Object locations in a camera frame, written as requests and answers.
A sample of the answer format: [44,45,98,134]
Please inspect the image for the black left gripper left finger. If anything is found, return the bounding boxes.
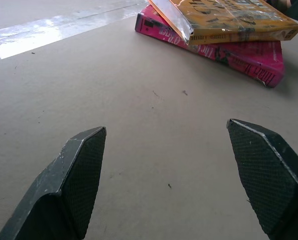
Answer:
[0,126,107,240]

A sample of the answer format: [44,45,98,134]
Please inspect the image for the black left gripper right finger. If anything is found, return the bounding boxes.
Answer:
[226,118,298,240]

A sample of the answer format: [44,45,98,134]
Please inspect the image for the pink hardcover book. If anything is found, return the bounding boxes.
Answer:
[135,4,285,89]

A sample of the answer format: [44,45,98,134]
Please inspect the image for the yellow hardcover book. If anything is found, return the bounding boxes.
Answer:
[148,0,298,46]

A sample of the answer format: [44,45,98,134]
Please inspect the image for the clear packing tape strip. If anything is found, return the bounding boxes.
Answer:
[0,0,154,60]

